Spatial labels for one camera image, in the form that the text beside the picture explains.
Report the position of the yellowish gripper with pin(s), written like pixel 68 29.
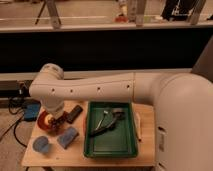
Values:
pixel 61 118

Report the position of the dark purple grape bunch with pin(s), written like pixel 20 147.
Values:
pixel 57 126

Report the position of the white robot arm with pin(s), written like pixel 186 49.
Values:
pixel 182 102

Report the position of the black rectangular block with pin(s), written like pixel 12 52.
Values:
pixel 71 116

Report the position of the yellow round fruit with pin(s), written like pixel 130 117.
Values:
pixel 48 119

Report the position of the red bowl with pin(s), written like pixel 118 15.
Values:
pixel 41 124

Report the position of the blue power box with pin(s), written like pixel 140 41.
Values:
pixel 31 112

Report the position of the green plastic tray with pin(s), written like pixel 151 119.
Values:
pixel 120 142

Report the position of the light wooden stick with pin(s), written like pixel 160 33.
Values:
pixel 138 126

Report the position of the orange object in background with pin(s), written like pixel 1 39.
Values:
pixel 121 18

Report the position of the black handled tongs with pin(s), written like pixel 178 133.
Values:
pixel 109 121

